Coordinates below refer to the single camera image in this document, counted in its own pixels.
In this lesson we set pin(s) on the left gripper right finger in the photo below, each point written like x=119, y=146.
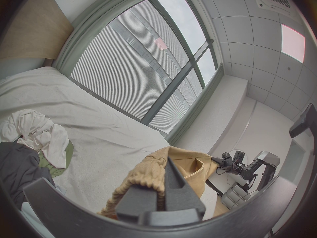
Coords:
x=178, y=197

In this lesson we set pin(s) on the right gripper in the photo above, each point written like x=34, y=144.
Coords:
x=226, y=167

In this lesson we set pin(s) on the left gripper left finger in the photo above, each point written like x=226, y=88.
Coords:
x=136, y=202

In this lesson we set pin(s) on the tan shorts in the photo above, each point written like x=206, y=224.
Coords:
x=148, y=170

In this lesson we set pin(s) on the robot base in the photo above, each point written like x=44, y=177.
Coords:
x=235, y=194

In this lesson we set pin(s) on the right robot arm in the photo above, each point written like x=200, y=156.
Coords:
x=268, y=157

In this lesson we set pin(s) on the pale grey garment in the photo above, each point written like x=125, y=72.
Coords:
x=60, y=190

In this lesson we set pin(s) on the green garment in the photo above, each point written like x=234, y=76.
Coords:
x=66, y=157

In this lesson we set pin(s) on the bed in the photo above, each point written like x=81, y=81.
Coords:
x=99, y=123

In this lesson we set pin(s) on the white garment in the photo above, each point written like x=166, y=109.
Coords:
x=49, y=137

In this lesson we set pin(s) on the black garment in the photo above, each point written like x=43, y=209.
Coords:
x=17, y=167

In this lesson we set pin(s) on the window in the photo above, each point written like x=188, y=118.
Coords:
x=123, y=66

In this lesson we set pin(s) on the square ceiling light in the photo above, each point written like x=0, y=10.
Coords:
x=292, y=42

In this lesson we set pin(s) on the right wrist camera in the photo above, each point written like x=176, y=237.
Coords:
x=225, y=156

